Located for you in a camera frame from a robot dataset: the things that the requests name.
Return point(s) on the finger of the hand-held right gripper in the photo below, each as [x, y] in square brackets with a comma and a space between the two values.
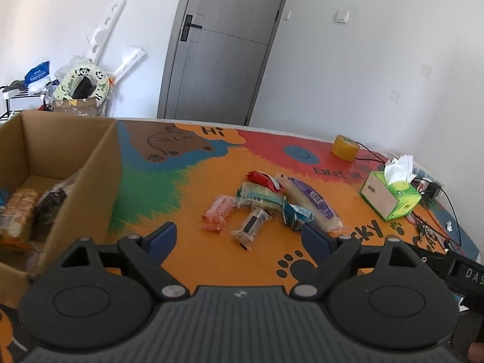
[429, 259]

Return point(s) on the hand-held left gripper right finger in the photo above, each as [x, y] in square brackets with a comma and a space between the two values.
[315, 240]

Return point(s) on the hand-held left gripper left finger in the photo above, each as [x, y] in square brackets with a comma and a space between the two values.
[162, 240]

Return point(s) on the clear packet of dark snack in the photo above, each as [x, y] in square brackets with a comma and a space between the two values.
[51, 200]

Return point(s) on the yellow cracker packet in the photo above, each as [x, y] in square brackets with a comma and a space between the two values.
[19, 208]

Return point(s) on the blue snack packet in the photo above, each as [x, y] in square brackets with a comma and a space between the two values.
[297, 213]

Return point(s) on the bunch of keys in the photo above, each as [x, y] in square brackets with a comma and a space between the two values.
[424, 225]

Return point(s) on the long white purple packet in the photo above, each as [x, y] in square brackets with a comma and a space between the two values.
[310, 200]

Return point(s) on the clear packet with pink snack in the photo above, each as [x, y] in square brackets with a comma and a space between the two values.
[217, 211]

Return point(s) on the clear packet with black snack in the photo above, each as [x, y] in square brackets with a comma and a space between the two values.
[251, 227]

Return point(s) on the black plug adapter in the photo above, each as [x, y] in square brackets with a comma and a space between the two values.
[428, 189]

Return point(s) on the pale green snack packet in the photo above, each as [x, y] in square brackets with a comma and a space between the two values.
[257, 194]

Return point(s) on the green tissue box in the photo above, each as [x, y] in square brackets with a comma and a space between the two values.
[382, 196]

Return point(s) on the red snack packet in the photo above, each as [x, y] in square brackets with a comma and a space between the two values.
[262, 178]

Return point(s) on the white power strip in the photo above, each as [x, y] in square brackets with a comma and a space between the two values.
[423, 174]

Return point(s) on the yellow tape roll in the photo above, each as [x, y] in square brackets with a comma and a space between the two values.
[345, 149]

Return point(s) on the short white board with holes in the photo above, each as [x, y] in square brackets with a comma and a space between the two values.
[128, 62]

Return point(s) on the panda print toilet seat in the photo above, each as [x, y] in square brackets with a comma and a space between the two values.
[68, 83]

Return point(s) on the grey door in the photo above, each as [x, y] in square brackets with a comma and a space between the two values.
[223, 56]

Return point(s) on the black shoe rack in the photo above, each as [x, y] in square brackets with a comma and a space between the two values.
[15, 100]

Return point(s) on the blue white bag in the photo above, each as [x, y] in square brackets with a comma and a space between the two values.
[37, 73]

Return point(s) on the tall white board with holes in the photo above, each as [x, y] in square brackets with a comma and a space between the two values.
[107, 30]

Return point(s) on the white light switch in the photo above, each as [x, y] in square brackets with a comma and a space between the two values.
[342, 16]

